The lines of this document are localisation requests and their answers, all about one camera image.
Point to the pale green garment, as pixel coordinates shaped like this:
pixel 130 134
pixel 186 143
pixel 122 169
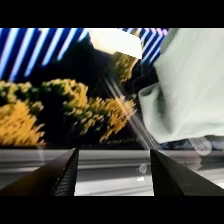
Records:
pixel 186 93

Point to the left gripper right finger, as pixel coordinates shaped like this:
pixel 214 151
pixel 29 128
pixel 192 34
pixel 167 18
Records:
pixel 175 180

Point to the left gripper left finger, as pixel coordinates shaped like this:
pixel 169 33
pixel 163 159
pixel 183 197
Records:
pixel 55 178

